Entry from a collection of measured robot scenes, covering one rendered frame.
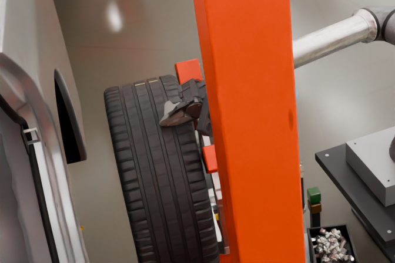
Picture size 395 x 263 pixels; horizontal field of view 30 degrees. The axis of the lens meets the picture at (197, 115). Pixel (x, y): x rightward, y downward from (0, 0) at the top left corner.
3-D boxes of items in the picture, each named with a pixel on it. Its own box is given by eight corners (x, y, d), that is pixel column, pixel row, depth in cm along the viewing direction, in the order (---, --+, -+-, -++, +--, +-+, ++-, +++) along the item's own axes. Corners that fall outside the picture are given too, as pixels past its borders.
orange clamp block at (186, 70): (179, 91, 242) (173, 64, 242) (203, 86, 242) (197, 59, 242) (181, 90, 235) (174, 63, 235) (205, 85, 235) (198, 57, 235)
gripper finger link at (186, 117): (161, 114, 214) (188, 101, 211) (166, 131, 211) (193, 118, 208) (156, 111, 212) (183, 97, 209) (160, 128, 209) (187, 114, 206)
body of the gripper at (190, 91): (188, 97, 213) (224, 78, 209) (195, 121, 208) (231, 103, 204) (174, 86, 207) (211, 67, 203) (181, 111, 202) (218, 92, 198)
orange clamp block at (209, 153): (200, 151, 212) (202, 146, 204) (227, 145, 213) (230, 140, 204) (206, 174, 211) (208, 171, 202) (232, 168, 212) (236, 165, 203)
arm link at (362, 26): (380, -7, 249) (222, 53, 216) (409, 4, 240) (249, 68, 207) (377, 25, 255) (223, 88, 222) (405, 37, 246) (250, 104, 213)
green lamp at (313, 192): (307, 196, 256) (306, 188, 254) (317, 194, 257) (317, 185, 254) (310, 204, 253) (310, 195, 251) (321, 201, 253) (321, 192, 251)
